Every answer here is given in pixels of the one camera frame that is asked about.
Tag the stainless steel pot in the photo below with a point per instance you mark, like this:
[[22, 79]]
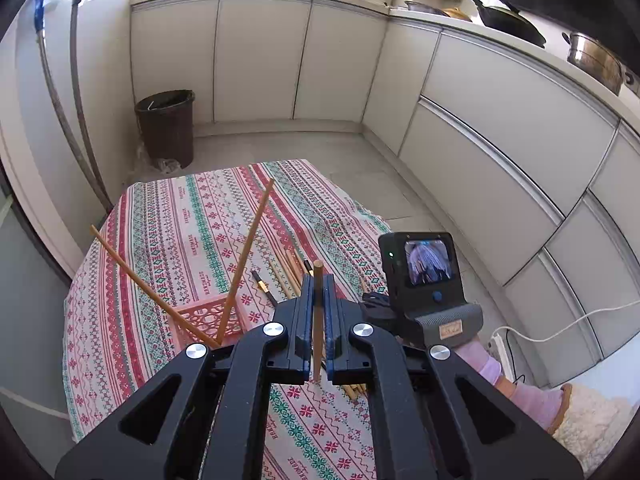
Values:
[[592, 60]]

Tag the pink plastic utensil basket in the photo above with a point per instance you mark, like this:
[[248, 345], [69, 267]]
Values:
[[210, 317]]

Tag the brown plastic trash bin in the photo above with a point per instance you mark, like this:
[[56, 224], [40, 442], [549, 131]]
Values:
[[167, 130]]

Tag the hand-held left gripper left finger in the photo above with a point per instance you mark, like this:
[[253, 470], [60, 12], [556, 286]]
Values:
[[307, 320]]

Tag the orange lid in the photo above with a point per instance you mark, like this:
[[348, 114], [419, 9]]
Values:
[[457, 14]]

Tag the white power strip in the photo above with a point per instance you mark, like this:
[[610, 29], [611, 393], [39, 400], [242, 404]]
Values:
[[500, 355]]

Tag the patterned red green tablecloth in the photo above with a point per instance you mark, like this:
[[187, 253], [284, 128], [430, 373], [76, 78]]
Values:
[[175, 220]]

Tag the white kitchen cabinets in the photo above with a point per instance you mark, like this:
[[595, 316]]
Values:
[[500, 110]]

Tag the bunch of wooden chopsticks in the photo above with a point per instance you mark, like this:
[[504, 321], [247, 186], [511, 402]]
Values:
[[290, 275]]

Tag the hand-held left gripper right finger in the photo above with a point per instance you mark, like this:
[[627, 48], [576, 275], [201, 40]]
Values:
[[329, 320]]

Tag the glass sliding door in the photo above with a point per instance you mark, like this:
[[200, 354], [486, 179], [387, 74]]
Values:
[[25, 310]]

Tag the crumpled clear plastic bag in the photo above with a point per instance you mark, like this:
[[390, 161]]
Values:
[[165, 165]]

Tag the steel bowl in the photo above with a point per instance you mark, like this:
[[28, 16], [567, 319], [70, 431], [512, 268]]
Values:
[[425, 7]]

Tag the wooden chopstick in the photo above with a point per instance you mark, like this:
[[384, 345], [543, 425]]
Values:
[[250, 245], [317, 310], [150, 287]]

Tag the black frying pan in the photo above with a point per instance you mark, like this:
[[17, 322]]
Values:
[[510, 22]]

